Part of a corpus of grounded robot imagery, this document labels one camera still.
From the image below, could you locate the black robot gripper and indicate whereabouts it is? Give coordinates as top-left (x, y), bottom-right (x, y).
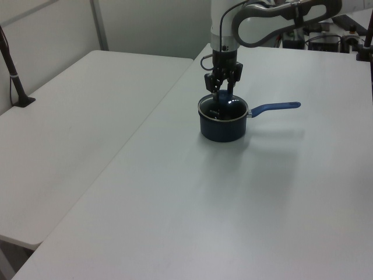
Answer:
top-left (203, 48), bottom-right (244, 102)

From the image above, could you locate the black computer box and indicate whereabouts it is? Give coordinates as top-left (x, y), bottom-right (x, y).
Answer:
top-left (308, 34), bottom-right (342, 53)

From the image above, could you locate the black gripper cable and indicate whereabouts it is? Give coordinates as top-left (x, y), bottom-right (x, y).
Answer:
top-left (200, 0), bottom-right (248, 72)

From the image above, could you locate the dark camera stand with base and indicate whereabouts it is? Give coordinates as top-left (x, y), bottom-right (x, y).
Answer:
top-left (0, 24), bottom-right (37, 107)

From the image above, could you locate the grey device with black top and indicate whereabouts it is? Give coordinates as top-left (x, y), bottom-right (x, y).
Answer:
top-left (341, 26), bottom-right (365, 54)

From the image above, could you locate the dark blue saucepan blue handle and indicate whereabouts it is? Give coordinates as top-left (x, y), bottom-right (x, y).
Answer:
top-left (198, 97), bottom-right (301, 144)

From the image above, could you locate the dark camera stand with clamp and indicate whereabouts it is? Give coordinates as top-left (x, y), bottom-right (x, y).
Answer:
top-left (356, 10), bottom-right (373, 62)

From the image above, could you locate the black flat keyboard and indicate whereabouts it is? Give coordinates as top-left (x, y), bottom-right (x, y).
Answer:
top-left (332, 15), bottom-right (369, 32)

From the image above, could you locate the glass lid blue knob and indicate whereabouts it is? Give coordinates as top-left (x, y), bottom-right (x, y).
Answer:
top-left (198, 89), bottom-right (249, 121)

